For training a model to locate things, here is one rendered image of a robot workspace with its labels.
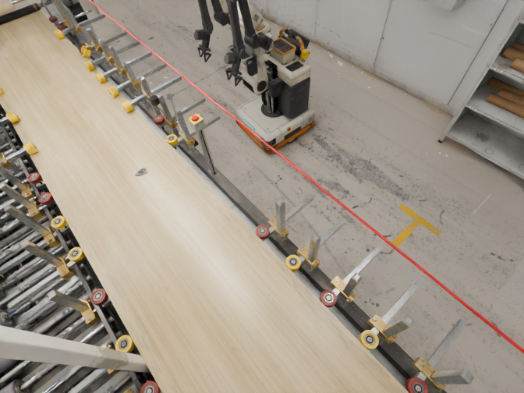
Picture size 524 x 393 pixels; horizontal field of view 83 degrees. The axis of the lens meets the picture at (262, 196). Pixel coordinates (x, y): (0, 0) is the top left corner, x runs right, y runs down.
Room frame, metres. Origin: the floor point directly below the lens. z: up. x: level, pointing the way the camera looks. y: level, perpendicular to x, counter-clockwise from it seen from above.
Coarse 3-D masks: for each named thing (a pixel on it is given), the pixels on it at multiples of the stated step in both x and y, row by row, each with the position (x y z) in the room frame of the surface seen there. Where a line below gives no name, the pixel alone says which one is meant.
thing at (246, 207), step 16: (128, 96) 2.49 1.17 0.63; (144, 112) 2.21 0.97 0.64; (160, 128) 1.98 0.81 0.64; (192, 160) 1.56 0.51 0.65; (208, 176) 1.38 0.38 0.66; (224, 176) 1.33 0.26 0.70; (224, 192) 1.22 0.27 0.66; (240, 192) 1.17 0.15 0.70; (240, 208) 1.06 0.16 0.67; (256, 208) 1.02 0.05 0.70; (256, 224) 0.92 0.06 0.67; (272, 240) 0.79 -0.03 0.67; (288, 240) 0.76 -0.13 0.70; (288, 256) 0.67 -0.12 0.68; (304, 272) 0.56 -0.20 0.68; (320, 272) 0.54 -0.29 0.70; (320, 288) 0.45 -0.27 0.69; (336, 304) 0.35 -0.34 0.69; (352, 304) 0.34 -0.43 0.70; (352, 320) 0.26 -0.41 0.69; (384, 352) 0.09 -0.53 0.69; (400, 352) 0.08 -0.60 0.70; (400, 368) 0.02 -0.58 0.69
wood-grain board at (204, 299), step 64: (0, 64) 2.82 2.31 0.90; (64, 64) 2.69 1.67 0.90; (64, 128) 1.82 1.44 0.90; (128, 128) 1.73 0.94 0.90; (64, 192) 1.20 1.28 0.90; (128, 192) 1.14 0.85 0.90; (192, 192) 1.08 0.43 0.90; (128, 256) 0.70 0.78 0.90; (192, 256) 0.65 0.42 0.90; (256, 256) 0.61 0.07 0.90; (128, 320) 0.35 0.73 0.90; (192, 320) 0.31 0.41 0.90; (256, 320) 0.28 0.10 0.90; (320, 320) 0.24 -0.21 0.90; (192, 384) 0.05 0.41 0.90; (256, 384) 0.02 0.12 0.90; (320, 384) -0.01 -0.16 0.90; (384, 384) -0.04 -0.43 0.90
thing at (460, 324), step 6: (456, 324) 0.16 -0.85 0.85; (462, 324) 0.16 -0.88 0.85; (456, 330) 0.14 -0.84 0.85; (450, 336) 0.12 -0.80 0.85; (456, 336) 0.12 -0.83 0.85; (444, 342) 0.10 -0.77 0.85; (450, 342) 0.09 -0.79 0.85; (438, 348) 0.08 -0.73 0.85; (444, 348) 0.07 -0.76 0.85; (432, 354) 0.06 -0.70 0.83; (438, 354) 0.05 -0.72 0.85; (432, 360) 0.03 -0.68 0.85; (438, 360) 0.03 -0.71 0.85; (432, 366) 0.01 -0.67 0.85; (420, 372) -0.01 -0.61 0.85; (420, 378) -0.03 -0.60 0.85
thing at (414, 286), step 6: (414, 282) 0.38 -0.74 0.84; (408, 288) 0.37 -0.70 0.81; (414, 288) 0.36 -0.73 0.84; (402, 294) 0.34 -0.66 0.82; (408, 294) 0.33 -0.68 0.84; (402, 300) 0.30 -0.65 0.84; (396, 306) 0.28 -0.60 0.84; (390, 312) 0.26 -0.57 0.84; (384, 318) 0.23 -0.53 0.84; (390, 318) 0.23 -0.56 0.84; (372, 330) 0.18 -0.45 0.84
